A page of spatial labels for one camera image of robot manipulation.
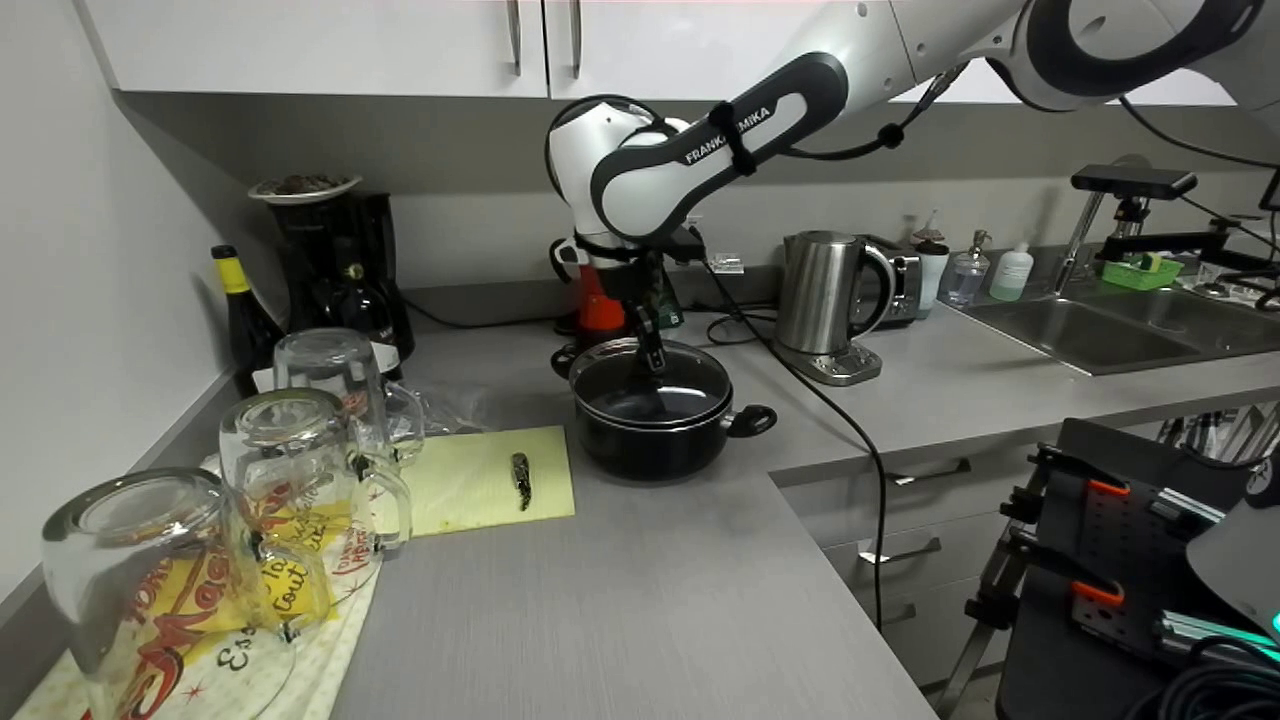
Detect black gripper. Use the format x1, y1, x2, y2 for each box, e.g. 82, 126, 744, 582
620, 245, 693, 373

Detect glass lid with black knob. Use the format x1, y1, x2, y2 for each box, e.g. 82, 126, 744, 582
568, 333, 735, 434

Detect black cooking pot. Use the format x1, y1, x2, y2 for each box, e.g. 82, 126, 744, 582
553, 333, 780, 483

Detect red and black appliance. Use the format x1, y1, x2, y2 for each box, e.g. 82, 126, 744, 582
571, 257, 631, 345

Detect stainless steel electric kettle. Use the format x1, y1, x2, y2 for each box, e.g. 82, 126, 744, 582
776, 228, 896, 361

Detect silver kettle base with display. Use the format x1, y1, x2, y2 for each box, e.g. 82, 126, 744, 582
783, 335, 890, 391

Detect small dark utensil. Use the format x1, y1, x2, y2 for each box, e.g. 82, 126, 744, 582
507, 450, 539, 518

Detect grey base cabinet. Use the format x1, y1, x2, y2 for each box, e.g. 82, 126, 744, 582
776, 386, 1280, 696

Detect white cup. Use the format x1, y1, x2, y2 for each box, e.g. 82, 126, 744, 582
915, 245, 952, 313

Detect white upper cabinet door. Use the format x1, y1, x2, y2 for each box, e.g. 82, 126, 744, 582
75, 0, 553, 102
539, 0, 1243, 112

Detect clear soap dispenser bottle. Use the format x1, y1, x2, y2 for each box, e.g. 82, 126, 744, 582
948, 228, 997, 313

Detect black coffee maker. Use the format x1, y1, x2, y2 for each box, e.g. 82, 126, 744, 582
246, 171, 417, 368

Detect small clear glass mug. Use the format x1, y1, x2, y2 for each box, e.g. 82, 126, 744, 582
270, 326, 433, 474

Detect white plastic bottle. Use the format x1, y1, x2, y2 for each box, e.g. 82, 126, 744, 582
988, 235, 1041, 306

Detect glass mug with yellow print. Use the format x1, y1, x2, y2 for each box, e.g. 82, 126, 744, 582
218, 386, 417, 632

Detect dark wine bottle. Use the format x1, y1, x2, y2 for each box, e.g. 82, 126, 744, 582
207, 240, 284, 402

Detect stainless steel sink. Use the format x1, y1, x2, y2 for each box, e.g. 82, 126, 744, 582
967, 284, 1280, 379

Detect green sponge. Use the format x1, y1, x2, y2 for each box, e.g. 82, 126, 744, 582
1097, 253, 1192, 295

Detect black cart with orange clips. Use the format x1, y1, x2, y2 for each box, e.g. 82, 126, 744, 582
937, 416, 1280, 720

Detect large glass mug red print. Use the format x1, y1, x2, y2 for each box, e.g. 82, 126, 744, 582
35, 466, 336, 720

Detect white towel with red print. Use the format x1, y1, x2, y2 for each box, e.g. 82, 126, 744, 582
8, 511, 391, 720

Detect cutlery in dish rack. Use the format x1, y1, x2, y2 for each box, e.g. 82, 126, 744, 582
1157, 402, 1280, 474

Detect long black cable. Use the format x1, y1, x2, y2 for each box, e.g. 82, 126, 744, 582
683, 231, 896, 637

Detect silver drawer handle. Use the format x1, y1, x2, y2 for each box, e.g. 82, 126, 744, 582
856, 533, 946, 573
890, 457, 976, 494

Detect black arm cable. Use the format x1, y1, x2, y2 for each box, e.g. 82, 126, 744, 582
776, 56, 971, 168

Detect black camera bar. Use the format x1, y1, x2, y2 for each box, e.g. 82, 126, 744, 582
1070, 161, 1201, 205

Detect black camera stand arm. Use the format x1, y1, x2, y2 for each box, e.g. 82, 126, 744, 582
1060, 193, 1271, 291

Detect black coiled cables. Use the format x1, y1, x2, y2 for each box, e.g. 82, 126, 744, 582
1132, 625, 1280, 720

